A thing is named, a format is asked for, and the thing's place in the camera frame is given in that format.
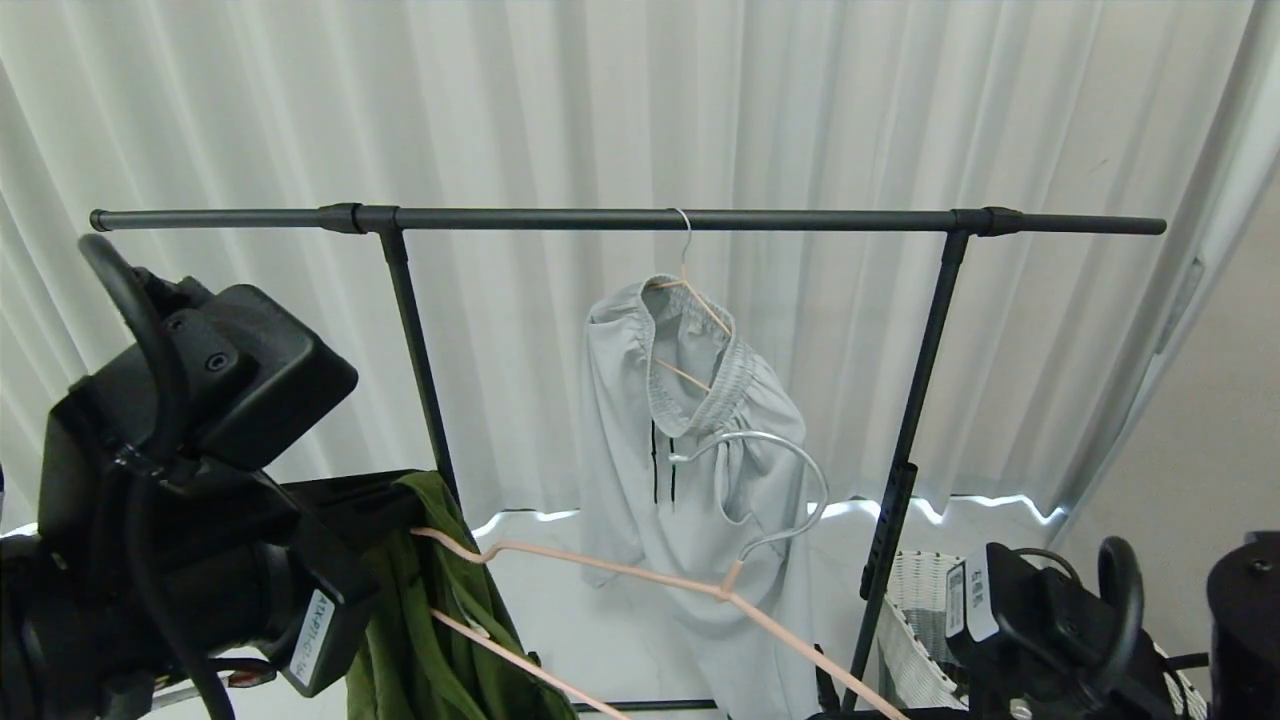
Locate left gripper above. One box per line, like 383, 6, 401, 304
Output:
30, 490, 377, 698

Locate green garment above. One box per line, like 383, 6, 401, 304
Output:
345, 470, 579, 720

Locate pink clothes hanger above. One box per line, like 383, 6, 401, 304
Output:
645, 208, 736, 393
410, 432, 911, 720

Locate pale grey shorts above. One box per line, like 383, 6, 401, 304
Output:
578, 275, 823, 720

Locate black clothes rack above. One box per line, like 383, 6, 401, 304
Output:
90, 204, 1168, 720

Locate white laundry basket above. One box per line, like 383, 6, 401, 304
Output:
878, 547, 1206, 720

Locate white curtain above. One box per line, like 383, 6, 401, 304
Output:
0, 0, 1251, 536

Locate black cable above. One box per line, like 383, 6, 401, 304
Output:
78, 235, 239, 720
1090, 537, 1147, 696

